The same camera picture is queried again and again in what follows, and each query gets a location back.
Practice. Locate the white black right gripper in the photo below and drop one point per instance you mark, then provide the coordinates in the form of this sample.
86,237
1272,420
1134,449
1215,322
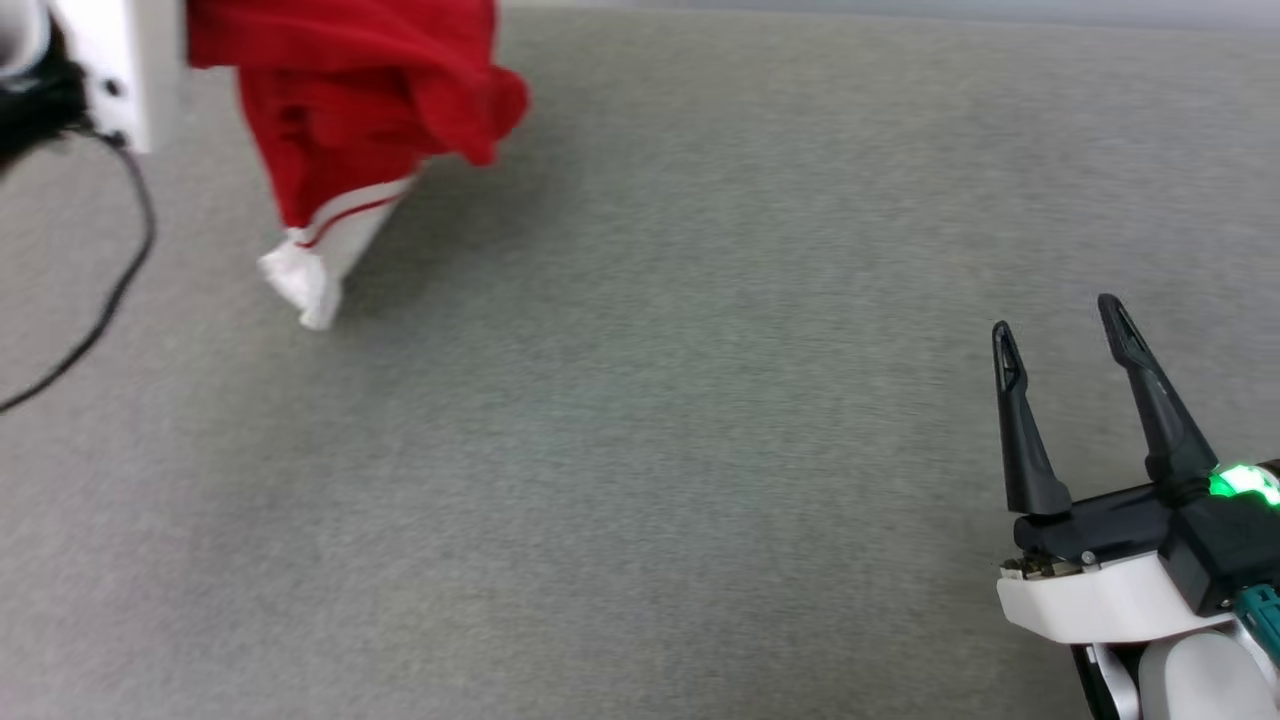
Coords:
1090,600

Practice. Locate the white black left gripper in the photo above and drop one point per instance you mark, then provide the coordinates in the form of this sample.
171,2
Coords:
130,60

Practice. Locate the red Bulls basketball jersey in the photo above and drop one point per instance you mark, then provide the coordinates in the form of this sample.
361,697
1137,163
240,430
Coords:
340,90

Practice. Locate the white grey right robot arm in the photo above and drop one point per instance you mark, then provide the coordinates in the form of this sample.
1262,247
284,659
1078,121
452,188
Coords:
1200,680

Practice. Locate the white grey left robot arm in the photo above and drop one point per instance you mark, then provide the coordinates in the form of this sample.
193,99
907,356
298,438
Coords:
18,35

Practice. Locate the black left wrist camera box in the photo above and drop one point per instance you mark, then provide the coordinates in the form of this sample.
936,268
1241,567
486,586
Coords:
35,115

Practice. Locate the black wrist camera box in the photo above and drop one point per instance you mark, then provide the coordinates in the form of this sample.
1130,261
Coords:
1220,545
35,115

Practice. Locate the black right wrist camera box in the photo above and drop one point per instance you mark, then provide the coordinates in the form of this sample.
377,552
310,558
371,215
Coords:
1220,545

